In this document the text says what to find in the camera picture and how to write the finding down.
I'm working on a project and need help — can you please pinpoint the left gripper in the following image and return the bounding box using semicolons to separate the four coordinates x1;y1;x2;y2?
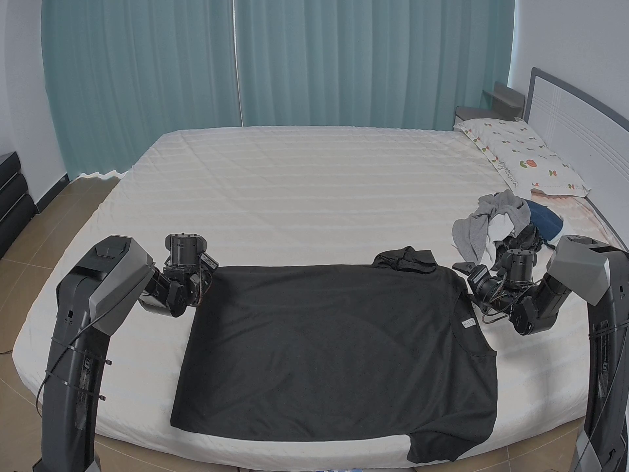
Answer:
197;251;220;284

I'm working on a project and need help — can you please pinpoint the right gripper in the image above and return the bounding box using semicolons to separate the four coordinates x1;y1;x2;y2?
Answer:
452;262;507;311

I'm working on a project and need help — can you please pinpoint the black T-shirt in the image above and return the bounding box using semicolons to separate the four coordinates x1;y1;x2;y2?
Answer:
169;246;499;464

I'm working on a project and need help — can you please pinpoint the pile of clothes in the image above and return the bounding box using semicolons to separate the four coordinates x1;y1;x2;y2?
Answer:
452;190;563;266

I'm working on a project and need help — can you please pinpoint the bed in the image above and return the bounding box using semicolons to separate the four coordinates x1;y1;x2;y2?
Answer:
12;67;629;468

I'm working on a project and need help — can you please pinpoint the white printed pillow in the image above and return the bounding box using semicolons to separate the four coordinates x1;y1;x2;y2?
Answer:
452;116;590;198

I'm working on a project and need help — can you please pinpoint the grey bedside table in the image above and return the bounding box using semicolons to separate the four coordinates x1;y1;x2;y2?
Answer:
454;82;525;124

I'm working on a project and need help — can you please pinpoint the black chest of drawers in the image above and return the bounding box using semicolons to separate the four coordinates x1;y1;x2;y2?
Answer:
0;151;37;260

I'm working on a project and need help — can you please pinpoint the blue-green curtain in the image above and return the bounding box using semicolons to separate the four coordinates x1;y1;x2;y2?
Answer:
42;0;241;178
232;0;514;129

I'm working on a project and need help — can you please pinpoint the black cable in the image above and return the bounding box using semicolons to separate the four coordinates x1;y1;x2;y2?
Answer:
35;310;111;409

